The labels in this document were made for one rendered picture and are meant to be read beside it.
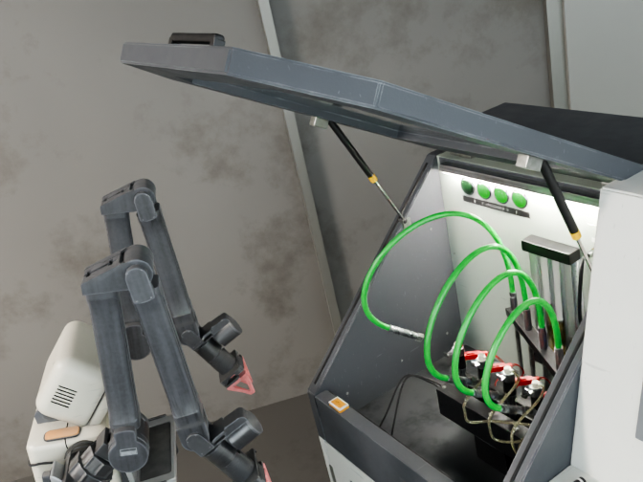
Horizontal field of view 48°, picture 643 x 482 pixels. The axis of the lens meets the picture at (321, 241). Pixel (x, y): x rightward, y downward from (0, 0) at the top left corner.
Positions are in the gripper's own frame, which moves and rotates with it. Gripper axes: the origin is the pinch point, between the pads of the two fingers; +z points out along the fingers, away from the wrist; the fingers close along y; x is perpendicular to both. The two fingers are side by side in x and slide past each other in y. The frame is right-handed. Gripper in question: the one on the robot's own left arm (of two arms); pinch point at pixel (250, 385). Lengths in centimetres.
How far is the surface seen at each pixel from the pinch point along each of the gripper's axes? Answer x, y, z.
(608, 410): -67, -64, 18
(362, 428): -19.8, -25.2, 15.2
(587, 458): -58, -62, 27
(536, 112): -108, 13, -2
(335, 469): -1.4, -7.8, 33.7
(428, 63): -114, 131, 8
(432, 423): -32, -17, 35
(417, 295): -50, 9, 17
